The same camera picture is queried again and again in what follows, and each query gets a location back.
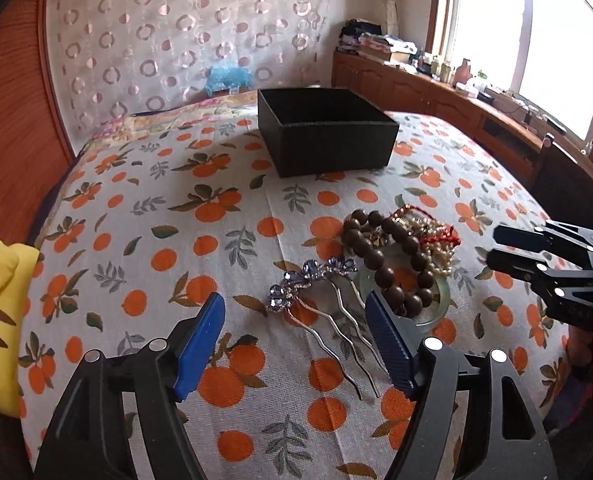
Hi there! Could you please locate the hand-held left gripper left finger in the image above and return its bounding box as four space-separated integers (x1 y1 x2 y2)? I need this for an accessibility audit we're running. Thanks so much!
34 292 227 480

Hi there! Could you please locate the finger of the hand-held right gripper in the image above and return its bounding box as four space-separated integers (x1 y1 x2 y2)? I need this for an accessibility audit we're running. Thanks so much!
486 247 593 322
493 219 593 257

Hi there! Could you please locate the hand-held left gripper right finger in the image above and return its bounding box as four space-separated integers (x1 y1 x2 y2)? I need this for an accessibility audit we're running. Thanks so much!
365 290 559 480

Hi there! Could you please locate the green jade bangle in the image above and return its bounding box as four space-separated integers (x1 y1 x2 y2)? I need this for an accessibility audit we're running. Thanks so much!
359 255 451 331

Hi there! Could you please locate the red bead necklace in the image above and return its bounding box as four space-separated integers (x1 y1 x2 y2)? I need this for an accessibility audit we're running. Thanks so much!
391 205 461 257

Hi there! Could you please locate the brown wooden bead bracelet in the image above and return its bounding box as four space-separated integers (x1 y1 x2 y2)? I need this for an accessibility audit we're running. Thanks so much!
342 210 436 318

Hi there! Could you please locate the jeweled silver hair comb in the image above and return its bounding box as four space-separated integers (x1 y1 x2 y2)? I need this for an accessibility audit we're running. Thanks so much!
267 256 389 401

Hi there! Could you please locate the black box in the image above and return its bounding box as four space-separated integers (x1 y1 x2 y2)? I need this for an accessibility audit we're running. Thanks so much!
257 88 401 179

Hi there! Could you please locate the orange print bedsheet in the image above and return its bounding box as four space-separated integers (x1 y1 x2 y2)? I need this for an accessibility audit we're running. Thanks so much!
19 110 577 480

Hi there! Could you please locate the wooden cabinet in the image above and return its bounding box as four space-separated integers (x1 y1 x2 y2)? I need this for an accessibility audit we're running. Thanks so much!
331 50 593 192

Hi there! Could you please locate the row of small bottles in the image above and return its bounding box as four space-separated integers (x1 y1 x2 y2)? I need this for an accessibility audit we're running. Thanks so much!
419 52 454 81

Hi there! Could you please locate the yellow plush toy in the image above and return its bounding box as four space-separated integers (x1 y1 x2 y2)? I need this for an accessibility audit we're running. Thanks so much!
0 238 41 418

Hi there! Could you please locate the window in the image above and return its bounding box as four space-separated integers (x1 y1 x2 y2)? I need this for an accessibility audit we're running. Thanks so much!
426 0 593 147

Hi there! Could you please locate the floral quilt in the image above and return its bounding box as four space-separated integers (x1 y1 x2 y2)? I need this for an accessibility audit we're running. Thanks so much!
76 91 263 157

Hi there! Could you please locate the pile of folded clothes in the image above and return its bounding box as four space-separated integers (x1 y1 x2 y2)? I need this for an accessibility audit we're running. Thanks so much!
336 19 418 64

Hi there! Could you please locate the blue plastic bag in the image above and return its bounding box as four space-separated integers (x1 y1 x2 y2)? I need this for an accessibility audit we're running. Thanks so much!
205 65 253 96

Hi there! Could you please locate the wooden wardrobe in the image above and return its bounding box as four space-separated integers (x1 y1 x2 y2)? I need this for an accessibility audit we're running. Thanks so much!
0 0 77 248

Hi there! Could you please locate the circle patterned sheer curtain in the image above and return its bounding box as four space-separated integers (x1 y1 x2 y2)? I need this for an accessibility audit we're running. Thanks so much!
46 0 333 133

